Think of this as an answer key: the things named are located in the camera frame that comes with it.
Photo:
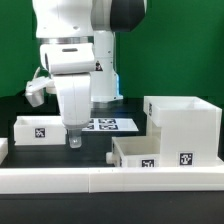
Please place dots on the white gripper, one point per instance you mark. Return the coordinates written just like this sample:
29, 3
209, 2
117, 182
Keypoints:
74, 100

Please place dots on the white front drawer with knob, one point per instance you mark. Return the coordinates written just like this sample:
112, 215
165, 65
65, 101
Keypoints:
134, 152

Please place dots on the white drawer cabinet box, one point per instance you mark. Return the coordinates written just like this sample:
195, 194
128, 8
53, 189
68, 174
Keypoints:
187, 130

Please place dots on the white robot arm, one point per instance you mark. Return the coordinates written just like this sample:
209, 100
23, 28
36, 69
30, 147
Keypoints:
77, 50

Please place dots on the white rear drawer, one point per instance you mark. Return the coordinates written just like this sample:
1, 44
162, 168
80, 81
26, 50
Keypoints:
39, 130

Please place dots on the marker tag sheet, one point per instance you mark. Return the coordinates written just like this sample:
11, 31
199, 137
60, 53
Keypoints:
111, 124

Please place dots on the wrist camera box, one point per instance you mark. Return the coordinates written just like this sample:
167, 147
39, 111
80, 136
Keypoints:
34, 91

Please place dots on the white left rail wall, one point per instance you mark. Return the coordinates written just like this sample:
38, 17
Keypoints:
3, 149

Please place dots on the white rail wall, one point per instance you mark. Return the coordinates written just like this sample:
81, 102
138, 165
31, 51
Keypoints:
94, 180
3, 149

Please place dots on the white front rail wall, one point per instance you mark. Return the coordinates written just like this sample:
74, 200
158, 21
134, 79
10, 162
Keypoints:
94, 180

